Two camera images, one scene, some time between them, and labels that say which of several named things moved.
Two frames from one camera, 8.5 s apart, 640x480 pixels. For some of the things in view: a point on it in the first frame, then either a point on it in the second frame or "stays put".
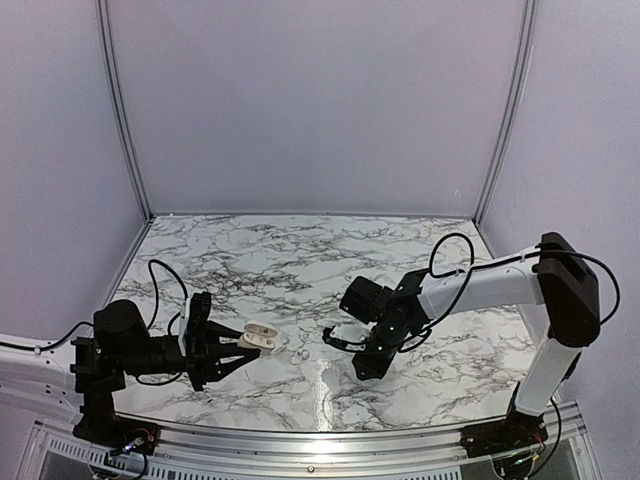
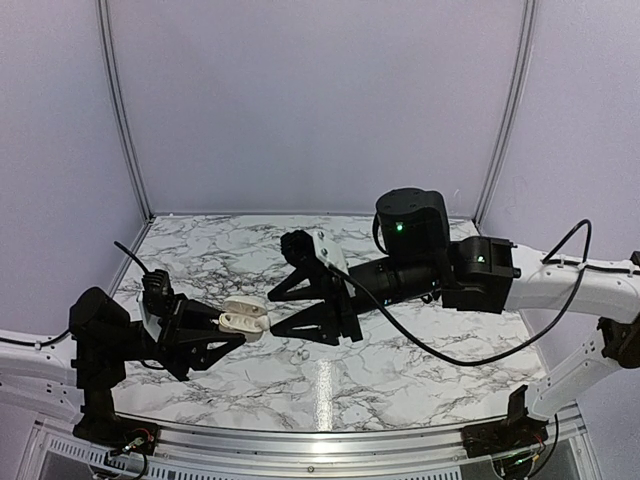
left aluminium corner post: [103, 9] stays put
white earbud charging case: [258, 335] -> [240, 316]
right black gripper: [376, 370] -> [330, 317]
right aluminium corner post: [528, 29] stays put
